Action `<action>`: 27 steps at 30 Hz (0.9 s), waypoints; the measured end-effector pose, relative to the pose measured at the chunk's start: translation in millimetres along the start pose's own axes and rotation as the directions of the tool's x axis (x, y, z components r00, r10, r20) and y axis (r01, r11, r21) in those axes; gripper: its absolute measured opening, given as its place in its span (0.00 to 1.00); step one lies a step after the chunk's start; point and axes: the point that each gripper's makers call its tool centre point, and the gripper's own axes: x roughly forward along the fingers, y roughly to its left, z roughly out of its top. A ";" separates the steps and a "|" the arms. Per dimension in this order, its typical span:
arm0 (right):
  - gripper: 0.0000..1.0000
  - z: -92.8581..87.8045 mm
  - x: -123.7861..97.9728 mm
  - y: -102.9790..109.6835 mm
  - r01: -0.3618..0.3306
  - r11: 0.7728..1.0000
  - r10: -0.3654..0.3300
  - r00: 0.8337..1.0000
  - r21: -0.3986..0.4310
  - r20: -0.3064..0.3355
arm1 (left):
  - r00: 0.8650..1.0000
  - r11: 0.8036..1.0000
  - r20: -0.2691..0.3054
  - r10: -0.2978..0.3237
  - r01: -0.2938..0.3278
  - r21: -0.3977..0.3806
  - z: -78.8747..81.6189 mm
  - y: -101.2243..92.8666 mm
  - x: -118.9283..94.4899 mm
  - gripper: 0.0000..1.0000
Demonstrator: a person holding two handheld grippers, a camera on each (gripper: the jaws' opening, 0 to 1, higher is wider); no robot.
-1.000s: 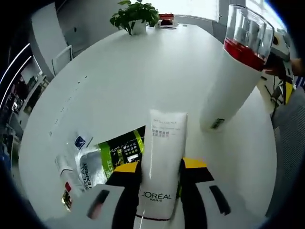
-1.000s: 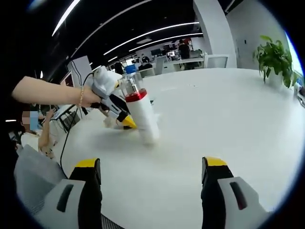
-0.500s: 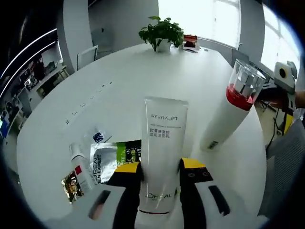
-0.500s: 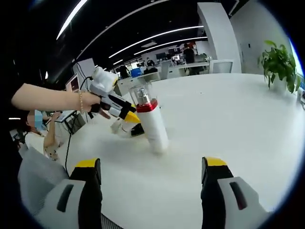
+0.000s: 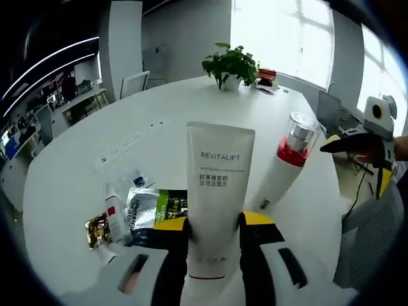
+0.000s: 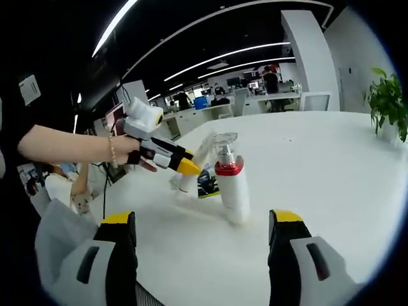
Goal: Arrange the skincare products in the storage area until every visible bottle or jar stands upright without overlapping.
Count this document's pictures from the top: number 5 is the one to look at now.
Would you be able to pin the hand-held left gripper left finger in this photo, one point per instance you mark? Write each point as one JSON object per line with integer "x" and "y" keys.
{"x": 95, "y": 287}

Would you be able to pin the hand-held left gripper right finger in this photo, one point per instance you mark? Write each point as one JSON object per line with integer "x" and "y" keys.
{"x": 255, "y": 274}

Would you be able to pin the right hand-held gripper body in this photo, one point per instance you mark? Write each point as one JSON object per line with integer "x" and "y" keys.
{"x": 370, "y": 123}

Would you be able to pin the gold foil skincare sachet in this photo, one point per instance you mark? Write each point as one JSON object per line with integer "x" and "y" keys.
{"x": 95, "y": 232}

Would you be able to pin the large red-collared skincare bottle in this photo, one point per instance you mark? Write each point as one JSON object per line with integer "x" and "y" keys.
{"x": 283, "y": 178}

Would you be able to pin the small white skincare spray bottle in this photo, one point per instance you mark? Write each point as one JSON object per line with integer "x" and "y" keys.
{"x": 114, "y": 204}

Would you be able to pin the white skincare tube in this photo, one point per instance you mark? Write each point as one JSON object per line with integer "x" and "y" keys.
{"x": 220, "y": 191}

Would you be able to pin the small blue white skincare sachet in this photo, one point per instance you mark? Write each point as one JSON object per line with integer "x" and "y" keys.
{"x": 140, "y": 181}

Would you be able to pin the person's right hand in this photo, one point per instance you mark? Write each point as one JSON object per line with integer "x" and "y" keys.
{"x": 402, "y": 146}

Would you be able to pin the grey mesh office chair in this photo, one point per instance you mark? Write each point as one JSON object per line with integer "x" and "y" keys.
{"x": 366, "y": 239}

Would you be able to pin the dark smartphone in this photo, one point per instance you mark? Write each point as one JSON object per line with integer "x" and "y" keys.
{"x": 265, "y": 90}

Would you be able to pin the red box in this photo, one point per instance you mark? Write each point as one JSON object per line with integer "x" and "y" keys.
{"x": 266, "y": 76}

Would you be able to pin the green potted plant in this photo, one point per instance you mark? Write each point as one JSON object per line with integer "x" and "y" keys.
{"x": 232, "y": 63}

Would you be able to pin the white chair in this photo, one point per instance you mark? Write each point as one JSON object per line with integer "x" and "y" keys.
{"x": 135, "y": 84}

